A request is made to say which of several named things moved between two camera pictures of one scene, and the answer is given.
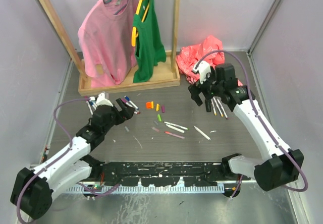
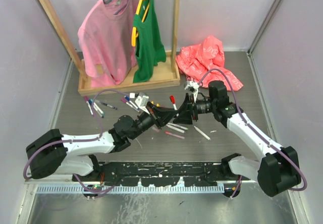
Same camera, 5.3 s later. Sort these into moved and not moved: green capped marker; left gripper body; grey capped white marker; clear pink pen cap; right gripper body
Moved: right gripper body; left gripper body
Not moved: clear pink pen cap; grey capped white marker; green capped marker
